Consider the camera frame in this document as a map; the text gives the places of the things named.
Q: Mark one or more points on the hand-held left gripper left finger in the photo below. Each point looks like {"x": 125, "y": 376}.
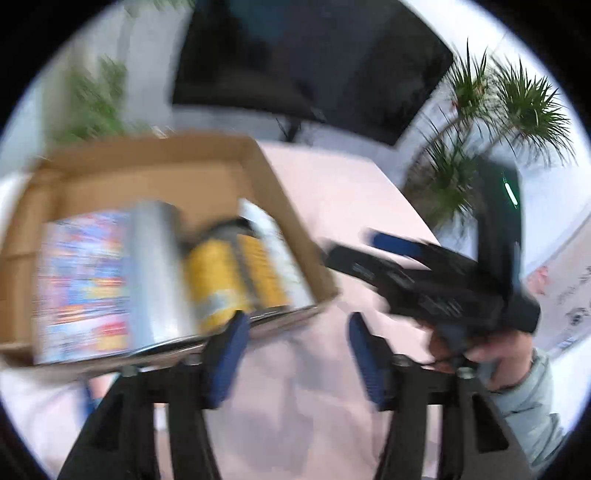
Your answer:
{"x": 228, "y": 355}

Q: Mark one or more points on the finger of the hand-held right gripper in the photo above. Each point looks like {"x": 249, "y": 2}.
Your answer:
{"x": 360, "y": 267}
{"x": 397, "y": 243}

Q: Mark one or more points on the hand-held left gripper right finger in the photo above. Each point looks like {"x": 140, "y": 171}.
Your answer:
{"x": 364, "y": 360}

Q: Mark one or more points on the cardboard box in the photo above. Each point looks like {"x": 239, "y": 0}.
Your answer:
{"x": 152, "y": 175}

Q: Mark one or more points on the person's right hand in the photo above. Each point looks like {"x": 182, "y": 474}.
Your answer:
{"x": 480, "y": 353}

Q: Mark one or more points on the yellow can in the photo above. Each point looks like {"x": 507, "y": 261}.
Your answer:
{"x": 217, "y": 281}

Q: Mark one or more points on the yellow and white packet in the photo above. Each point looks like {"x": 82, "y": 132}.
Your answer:
{"x": 272, "y": 258}

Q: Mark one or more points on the white printed paper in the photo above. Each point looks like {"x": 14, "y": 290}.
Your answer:
{"x": 570, "y": 304}

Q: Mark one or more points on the silver metal can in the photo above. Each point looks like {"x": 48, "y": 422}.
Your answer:
{"x": 159, "y": 272}

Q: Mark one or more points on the spiky green potted plant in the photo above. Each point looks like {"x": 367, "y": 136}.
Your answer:
{"x": 489, "y": 124}

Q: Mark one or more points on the colourful printed box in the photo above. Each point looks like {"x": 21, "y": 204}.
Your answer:
{"x": 83, "y": 286}

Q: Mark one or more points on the black monitor screen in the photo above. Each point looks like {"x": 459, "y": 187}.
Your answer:
{"x": 314, "y": 60}

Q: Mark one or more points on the leafy green plant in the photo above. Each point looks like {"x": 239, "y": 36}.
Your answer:
{"x": 97, "y": 104}

